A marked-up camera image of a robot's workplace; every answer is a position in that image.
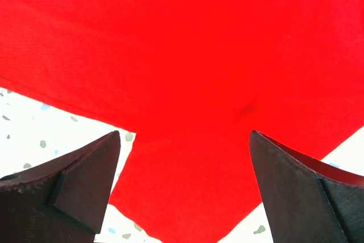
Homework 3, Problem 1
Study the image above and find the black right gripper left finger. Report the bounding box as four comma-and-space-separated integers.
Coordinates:
1, 131, 121, 243

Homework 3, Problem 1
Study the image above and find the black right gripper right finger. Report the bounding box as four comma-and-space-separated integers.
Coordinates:
249, 131, 363, 242

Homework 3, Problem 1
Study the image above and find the red t shirt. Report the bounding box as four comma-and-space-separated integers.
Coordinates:
1, 0, 363, 242

